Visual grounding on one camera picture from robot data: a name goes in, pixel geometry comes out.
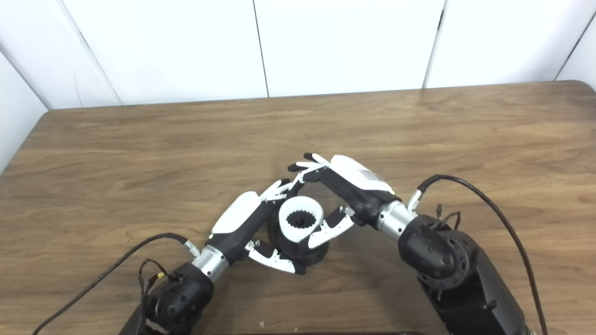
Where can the round black plastic part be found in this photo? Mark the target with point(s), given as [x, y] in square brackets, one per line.
[291, 249]

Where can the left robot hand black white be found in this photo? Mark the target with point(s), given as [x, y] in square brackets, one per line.
[237, 214]

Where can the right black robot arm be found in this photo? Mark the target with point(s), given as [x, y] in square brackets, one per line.
[465, 284]

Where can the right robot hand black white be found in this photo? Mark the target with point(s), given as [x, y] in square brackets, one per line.
[358, 195]

